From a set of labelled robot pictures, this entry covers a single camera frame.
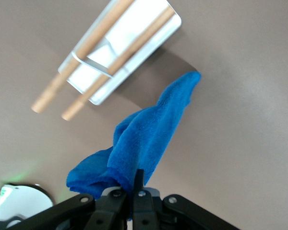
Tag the white towel rack stand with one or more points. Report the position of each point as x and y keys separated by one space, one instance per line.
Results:
x=134 y=43

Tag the green lit control box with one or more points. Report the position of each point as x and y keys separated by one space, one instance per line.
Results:
x=0 y=197

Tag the blue microfibre towel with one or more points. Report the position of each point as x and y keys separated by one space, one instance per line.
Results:
x=144 y=143

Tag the wooden rack rod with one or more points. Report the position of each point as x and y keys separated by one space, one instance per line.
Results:
x=117 y=64
x=86 y=50

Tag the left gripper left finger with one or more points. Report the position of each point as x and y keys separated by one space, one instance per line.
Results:
x=108 y=210

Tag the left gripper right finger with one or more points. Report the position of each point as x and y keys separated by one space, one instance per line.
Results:
x=142 y=206

